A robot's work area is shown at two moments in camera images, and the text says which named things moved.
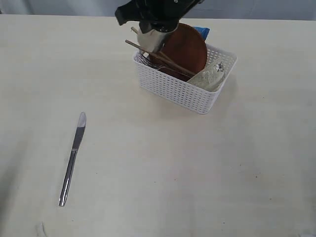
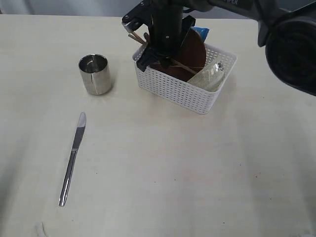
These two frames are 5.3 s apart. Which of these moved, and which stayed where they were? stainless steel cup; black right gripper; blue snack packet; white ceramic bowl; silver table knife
Moved: black right gripper; stainless steel cup
Stayed: blue snack packet; white ceramic bowl; silver table knife
